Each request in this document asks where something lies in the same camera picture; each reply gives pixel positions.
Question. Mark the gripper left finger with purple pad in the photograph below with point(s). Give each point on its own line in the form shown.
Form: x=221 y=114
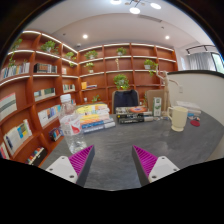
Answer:
x=72 y=167

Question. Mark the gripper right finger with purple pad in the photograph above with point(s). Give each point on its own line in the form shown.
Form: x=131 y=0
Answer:
x=151 y=168

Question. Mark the clear plastic water bottle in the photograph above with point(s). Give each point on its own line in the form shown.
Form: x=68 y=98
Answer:
x=70 y=125

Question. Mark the stack of colourful books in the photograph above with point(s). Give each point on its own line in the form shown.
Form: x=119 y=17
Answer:
x=94 y=117

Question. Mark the stack of dark books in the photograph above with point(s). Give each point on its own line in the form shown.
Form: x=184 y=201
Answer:
x=136 y=114

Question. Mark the cream ceramic mug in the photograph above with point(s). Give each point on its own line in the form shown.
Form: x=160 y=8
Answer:
x=178 y=117

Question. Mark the red round coaster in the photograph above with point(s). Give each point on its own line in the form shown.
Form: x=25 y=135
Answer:
x=195 y=123

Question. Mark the green white carton box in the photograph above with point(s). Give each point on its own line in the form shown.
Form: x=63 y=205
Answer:
x=157 y=104

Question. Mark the dark blue office chair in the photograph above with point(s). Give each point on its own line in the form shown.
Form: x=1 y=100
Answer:
x=124 y=98

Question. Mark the wooden artist mannequin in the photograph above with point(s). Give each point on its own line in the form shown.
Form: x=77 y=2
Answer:
x=166 y=81

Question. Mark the potted green plant centre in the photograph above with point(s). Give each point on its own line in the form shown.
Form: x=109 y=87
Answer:
x=121 y=81

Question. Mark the wooden curved bookshelf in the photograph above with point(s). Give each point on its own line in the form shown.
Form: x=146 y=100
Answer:
x=40 y=68

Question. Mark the white curtain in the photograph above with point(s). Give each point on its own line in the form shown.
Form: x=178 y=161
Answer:
x=201 y=61

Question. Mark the white curved partition wall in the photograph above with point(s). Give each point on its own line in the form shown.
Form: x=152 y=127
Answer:
x=204 y=88

